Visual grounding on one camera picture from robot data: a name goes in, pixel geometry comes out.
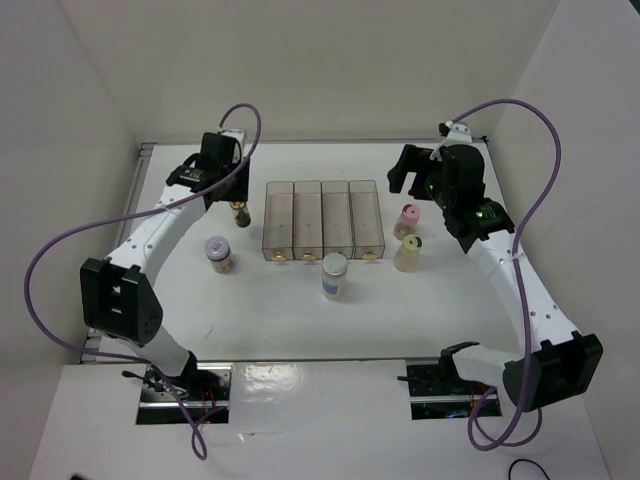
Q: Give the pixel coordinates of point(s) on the gold black-capped bottle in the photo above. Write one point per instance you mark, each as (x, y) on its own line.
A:
(241, 214)

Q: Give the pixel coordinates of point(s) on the yellow-lid spice bottle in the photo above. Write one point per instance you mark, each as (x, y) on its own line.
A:
(407, 256)

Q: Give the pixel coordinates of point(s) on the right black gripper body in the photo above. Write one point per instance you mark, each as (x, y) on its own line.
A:
(426, 184)

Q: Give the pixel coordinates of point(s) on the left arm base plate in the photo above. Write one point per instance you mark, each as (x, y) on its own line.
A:
(207, 404)

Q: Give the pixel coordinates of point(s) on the pink-lid spice bottle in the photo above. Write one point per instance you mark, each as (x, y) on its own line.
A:
(407, 221)

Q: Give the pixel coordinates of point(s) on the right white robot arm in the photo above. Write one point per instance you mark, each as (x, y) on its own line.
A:
(555, 361)

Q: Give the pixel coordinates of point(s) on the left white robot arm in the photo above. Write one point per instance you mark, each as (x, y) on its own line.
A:
(117, 292)

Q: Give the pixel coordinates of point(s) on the white-lid red-label jar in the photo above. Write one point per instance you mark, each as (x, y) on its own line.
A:
(218, 252)

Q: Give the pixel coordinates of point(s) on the clear bin, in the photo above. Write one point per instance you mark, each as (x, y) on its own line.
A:
(277, 242)
(337, 222)
(308, 230)
(368, 232)

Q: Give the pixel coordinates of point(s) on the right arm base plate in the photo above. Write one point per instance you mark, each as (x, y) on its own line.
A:
(433, 397)

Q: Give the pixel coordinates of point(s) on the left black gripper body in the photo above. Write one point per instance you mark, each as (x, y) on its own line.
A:
(238, 188)

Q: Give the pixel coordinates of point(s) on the silver-lid blue-label jar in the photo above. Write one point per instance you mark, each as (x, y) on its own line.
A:
(334, 270)

